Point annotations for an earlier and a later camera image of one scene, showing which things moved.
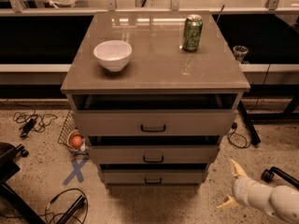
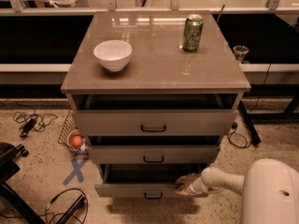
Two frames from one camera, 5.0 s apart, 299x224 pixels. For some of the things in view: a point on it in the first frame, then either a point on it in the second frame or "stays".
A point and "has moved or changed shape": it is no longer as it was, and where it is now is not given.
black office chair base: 8,166 stays
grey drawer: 150,175 has moved or changed shape
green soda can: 192,33 stays
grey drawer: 159,115 stays
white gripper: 242,189 → 193,188
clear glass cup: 240,51 stays
